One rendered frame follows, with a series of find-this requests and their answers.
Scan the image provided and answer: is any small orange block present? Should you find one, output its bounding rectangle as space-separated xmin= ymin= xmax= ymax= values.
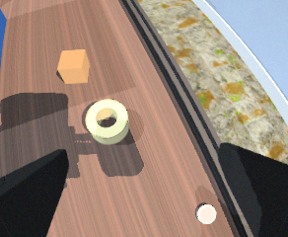
xmin=57 ymin=49 xmax=90 ymax=84

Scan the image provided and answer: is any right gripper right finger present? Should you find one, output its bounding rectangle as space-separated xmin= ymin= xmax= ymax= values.
xmin=218 ymin=142 xmax=288 ymax=237

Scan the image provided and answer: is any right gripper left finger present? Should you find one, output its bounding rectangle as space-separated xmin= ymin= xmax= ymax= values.
xmin=0 ymin=149 xmax=69 ymax=237

